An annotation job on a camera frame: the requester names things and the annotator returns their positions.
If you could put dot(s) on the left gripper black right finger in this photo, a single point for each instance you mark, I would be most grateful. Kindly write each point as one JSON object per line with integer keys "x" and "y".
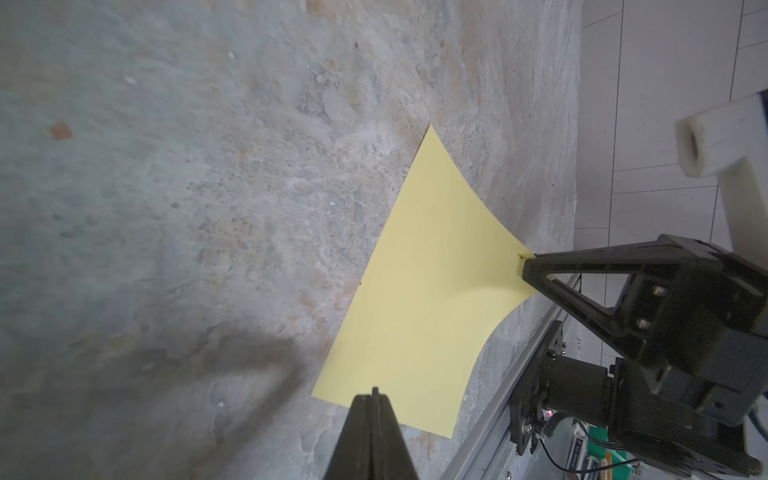
{"x": 390, "y": 458}

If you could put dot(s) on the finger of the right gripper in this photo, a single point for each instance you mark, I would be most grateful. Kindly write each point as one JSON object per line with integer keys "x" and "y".
{"x": 649, "y": 271}

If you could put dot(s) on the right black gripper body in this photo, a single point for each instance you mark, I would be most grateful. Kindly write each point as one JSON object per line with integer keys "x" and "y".
{"x": 694, "y": 317}

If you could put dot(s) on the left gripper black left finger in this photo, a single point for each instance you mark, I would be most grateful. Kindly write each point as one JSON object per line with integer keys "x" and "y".
{"x": 351, "y": 458}

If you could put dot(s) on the yellow square paper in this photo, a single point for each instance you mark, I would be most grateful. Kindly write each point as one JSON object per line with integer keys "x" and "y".
{"x": 443, "y": 275}

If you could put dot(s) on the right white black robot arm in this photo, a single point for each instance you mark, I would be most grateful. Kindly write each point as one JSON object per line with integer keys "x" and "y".
{"x": 659, "y": 432}

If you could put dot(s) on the right controller circuit board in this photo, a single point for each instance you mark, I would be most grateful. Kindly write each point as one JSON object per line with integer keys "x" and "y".
{"x": 584, "y": 454}

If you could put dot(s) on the aluminium mounting rail frame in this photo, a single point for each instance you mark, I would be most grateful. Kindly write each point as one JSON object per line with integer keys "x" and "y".
{"x": 488, "y": 451}

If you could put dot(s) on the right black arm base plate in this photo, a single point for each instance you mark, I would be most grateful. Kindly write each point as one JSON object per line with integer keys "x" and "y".
{"x": 524, "y": 404}

